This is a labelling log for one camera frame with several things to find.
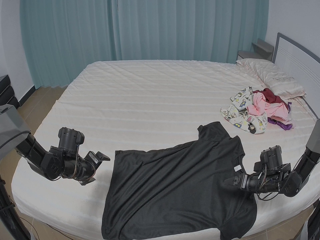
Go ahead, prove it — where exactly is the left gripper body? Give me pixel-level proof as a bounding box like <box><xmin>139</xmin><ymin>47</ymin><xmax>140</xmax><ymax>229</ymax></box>
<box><xmin>74</xmin><ymin>151</ymin><xmax>102</xmax><ymax>184</ymax></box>

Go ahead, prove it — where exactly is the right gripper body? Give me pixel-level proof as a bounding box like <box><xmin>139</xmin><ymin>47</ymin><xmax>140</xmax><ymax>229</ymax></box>
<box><xmin>239</xmin><ymin>173</ymin><xmax>263</xmax><ymax>192</ymax></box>

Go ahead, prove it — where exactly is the black T-shirt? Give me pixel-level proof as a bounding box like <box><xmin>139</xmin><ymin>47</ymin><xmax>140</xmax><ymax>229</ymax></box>
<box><xmin>101</xmin><ymin>121</ymin><xmax>258</xmax><ymax>240</ymax></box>

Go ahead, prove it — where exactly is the bed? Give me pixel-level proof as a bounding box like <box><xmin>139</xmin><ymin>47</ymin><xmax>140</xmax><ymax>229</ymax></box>
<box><xmin>11</xmin><ymin>32</ymin><xmax>320</xmax><ymax>240</ymax></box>

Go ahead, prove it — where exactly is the white printed garment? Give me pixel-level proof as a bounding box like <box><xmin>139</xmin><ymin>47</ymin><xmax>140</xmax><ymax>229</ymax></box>
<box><xmin>220</xmin><ymin>86</ymin><xmax>268</xmax><ymax>135</ymax></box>

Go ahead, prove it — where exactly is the purple garment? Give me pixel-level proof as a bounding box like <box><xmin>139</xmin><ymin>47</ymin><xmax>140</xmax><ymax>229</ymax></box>
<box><xmin>267</xmin><ymin>101</ymin><xmax>296</xmax><ymax>131</ymax></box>

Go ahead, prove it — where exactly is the pink garment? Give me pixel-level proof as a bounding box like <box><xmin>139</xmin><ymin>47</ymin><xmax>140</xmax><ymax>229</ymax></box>
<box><xmin>246</xmin><ymin>93</ymin><xmax>293</xmax><ymax>124</ymax></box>

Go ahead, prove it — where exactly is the dark red garment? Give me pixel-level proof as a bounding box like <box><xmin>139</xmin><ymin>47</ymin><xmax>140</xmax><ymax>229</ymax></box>
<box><xmin>252</xmin><ymin>88</ymin><xmax>289</xmax><ymax>109</ymax></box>

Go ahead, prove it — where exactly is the cream pillow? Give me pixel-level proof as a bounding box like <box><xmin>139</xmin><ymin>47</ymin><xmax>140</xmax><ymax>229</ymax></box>
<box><xmin>236</xmin><ymin>58</ymin><xmax>307</xmax><ymax>100</ymax></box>

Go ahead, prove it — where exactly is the black chest of drawers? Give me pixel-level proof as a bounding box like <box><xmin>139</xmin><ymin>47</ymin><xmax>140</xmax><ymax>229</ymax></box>
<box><xmin>0</xmin><ymin>74</ymin><xmax>19</xmax><ymax>109</ymax></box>

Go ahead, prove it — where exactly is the grey bedside table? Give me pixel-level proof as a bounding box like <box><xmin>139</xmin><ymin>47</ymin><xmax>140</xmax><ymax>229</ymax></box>
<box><xmin>237</xmin><ymin>38</ymin><xmax>275</xmax><ymax>63</ymax></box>

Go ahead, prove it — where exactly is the blue-green curtain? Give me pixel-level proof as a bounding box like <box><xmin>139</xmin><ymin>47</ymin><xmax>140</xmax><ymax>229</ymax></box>
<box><xmin>20</xmin><ymin>0</ymin><xmax>270</xmax><ymax>89</ymax></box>

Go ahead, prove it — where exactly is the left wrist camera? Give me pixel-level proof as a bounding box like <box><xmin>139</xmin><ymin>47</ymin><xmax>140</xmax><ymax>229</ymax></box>
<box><xmin>58</xmin><ymin>127</ymin><xmax>85</xmax><ymax>156</ymax></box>

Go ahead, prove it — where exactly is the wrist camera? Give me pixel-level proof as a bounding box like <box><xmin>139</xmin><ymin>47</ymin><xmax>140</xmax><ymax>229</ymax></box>
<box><xmin>58</xmin><ymin>127</ymin><xmax>85</xmax><ymax>156</ymax></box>
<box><xmin>254</xmin><ymin>146</ymin><xmax>284</xmax><ymax>172</ymax></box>

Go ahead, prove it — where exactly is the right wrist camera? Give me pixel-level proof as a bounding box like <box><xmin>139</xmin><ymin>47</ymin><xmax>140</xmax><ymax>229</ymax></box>
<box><xmin>254</xmin><ymin>146</ymin><xmax>284</xmax><ymax>172</ymax></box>

